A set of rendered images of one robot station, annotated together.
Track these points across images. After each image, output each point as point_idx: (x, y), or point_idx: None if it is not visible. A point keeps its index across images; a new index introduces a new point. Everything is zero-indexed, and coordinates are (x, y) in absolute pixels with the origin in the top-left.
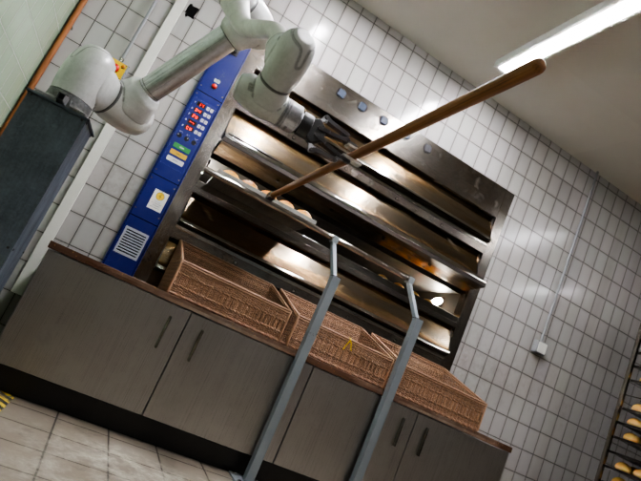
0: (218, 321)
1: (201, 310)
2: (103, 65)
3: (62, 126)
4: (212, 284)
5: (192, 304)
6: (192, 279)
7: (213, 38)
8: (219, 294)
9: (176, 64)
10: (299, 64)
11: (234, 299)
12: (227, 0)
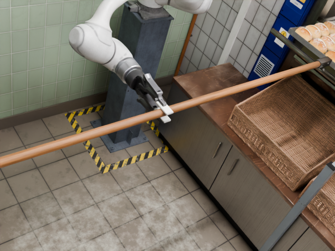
0: (246, 158)
1: (237, 146)
2: None
3: (135, 26)
4: (251, 129)
5: (232, 140)
6: (240, 121)
7: None
8: (256, 138)
9: None
10: (81, 54)
11: (264, 145)
12: None
